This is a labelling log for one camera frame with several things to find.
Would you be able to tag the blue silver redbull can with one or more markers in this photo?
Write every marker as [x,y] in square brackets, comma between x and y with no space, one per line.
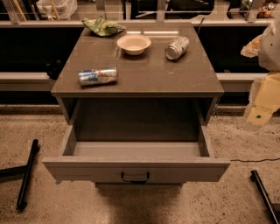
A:
[97,76]

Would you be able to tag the silver green soda can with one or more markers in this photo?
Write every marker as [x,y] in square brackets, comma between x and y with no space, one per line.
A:
[176,48]

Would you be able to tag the black object on ledge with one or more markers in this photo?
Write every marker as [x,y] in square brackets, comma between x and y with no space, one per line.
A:
[53,70]

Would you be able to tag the black stand leg left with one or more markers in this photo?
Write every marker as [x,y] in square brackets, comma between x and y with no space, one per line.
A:
[26,172]

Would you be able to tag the green chip bag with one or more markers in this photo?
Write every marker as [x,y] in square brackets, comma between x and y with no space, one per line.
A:
[103,27]

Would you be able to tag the black stand leg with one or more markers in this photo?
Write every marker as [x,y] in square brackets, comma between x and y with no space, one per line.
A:
[26,172]
[272,208]

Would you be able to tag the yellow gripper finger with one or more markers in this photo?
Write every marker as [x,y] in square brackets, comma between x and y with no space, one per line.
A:
[264,101]

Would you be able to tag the open grey top drawer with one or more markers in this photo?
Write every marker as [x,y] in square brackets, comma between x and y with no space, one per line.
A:
[168,163]

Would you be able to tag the white plastic bag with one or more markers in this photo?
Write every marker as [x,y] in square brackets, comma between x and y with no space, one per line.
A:
[57,9]

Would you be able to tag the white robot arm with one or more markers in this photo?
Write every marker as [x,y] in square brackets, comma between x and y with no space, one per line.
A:
[266,47]

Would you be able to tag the white paper bowl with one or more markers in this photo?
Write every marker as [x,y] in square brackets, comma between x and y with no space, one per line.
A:
[133,44]

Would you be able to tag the black drawer handle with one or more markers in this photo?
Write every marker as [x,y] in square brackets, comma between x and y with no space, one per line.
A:
[135,179]

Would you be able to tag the black stand leg right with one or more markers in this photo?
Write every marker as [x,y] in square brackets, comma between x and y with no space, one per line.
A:
[272,208]

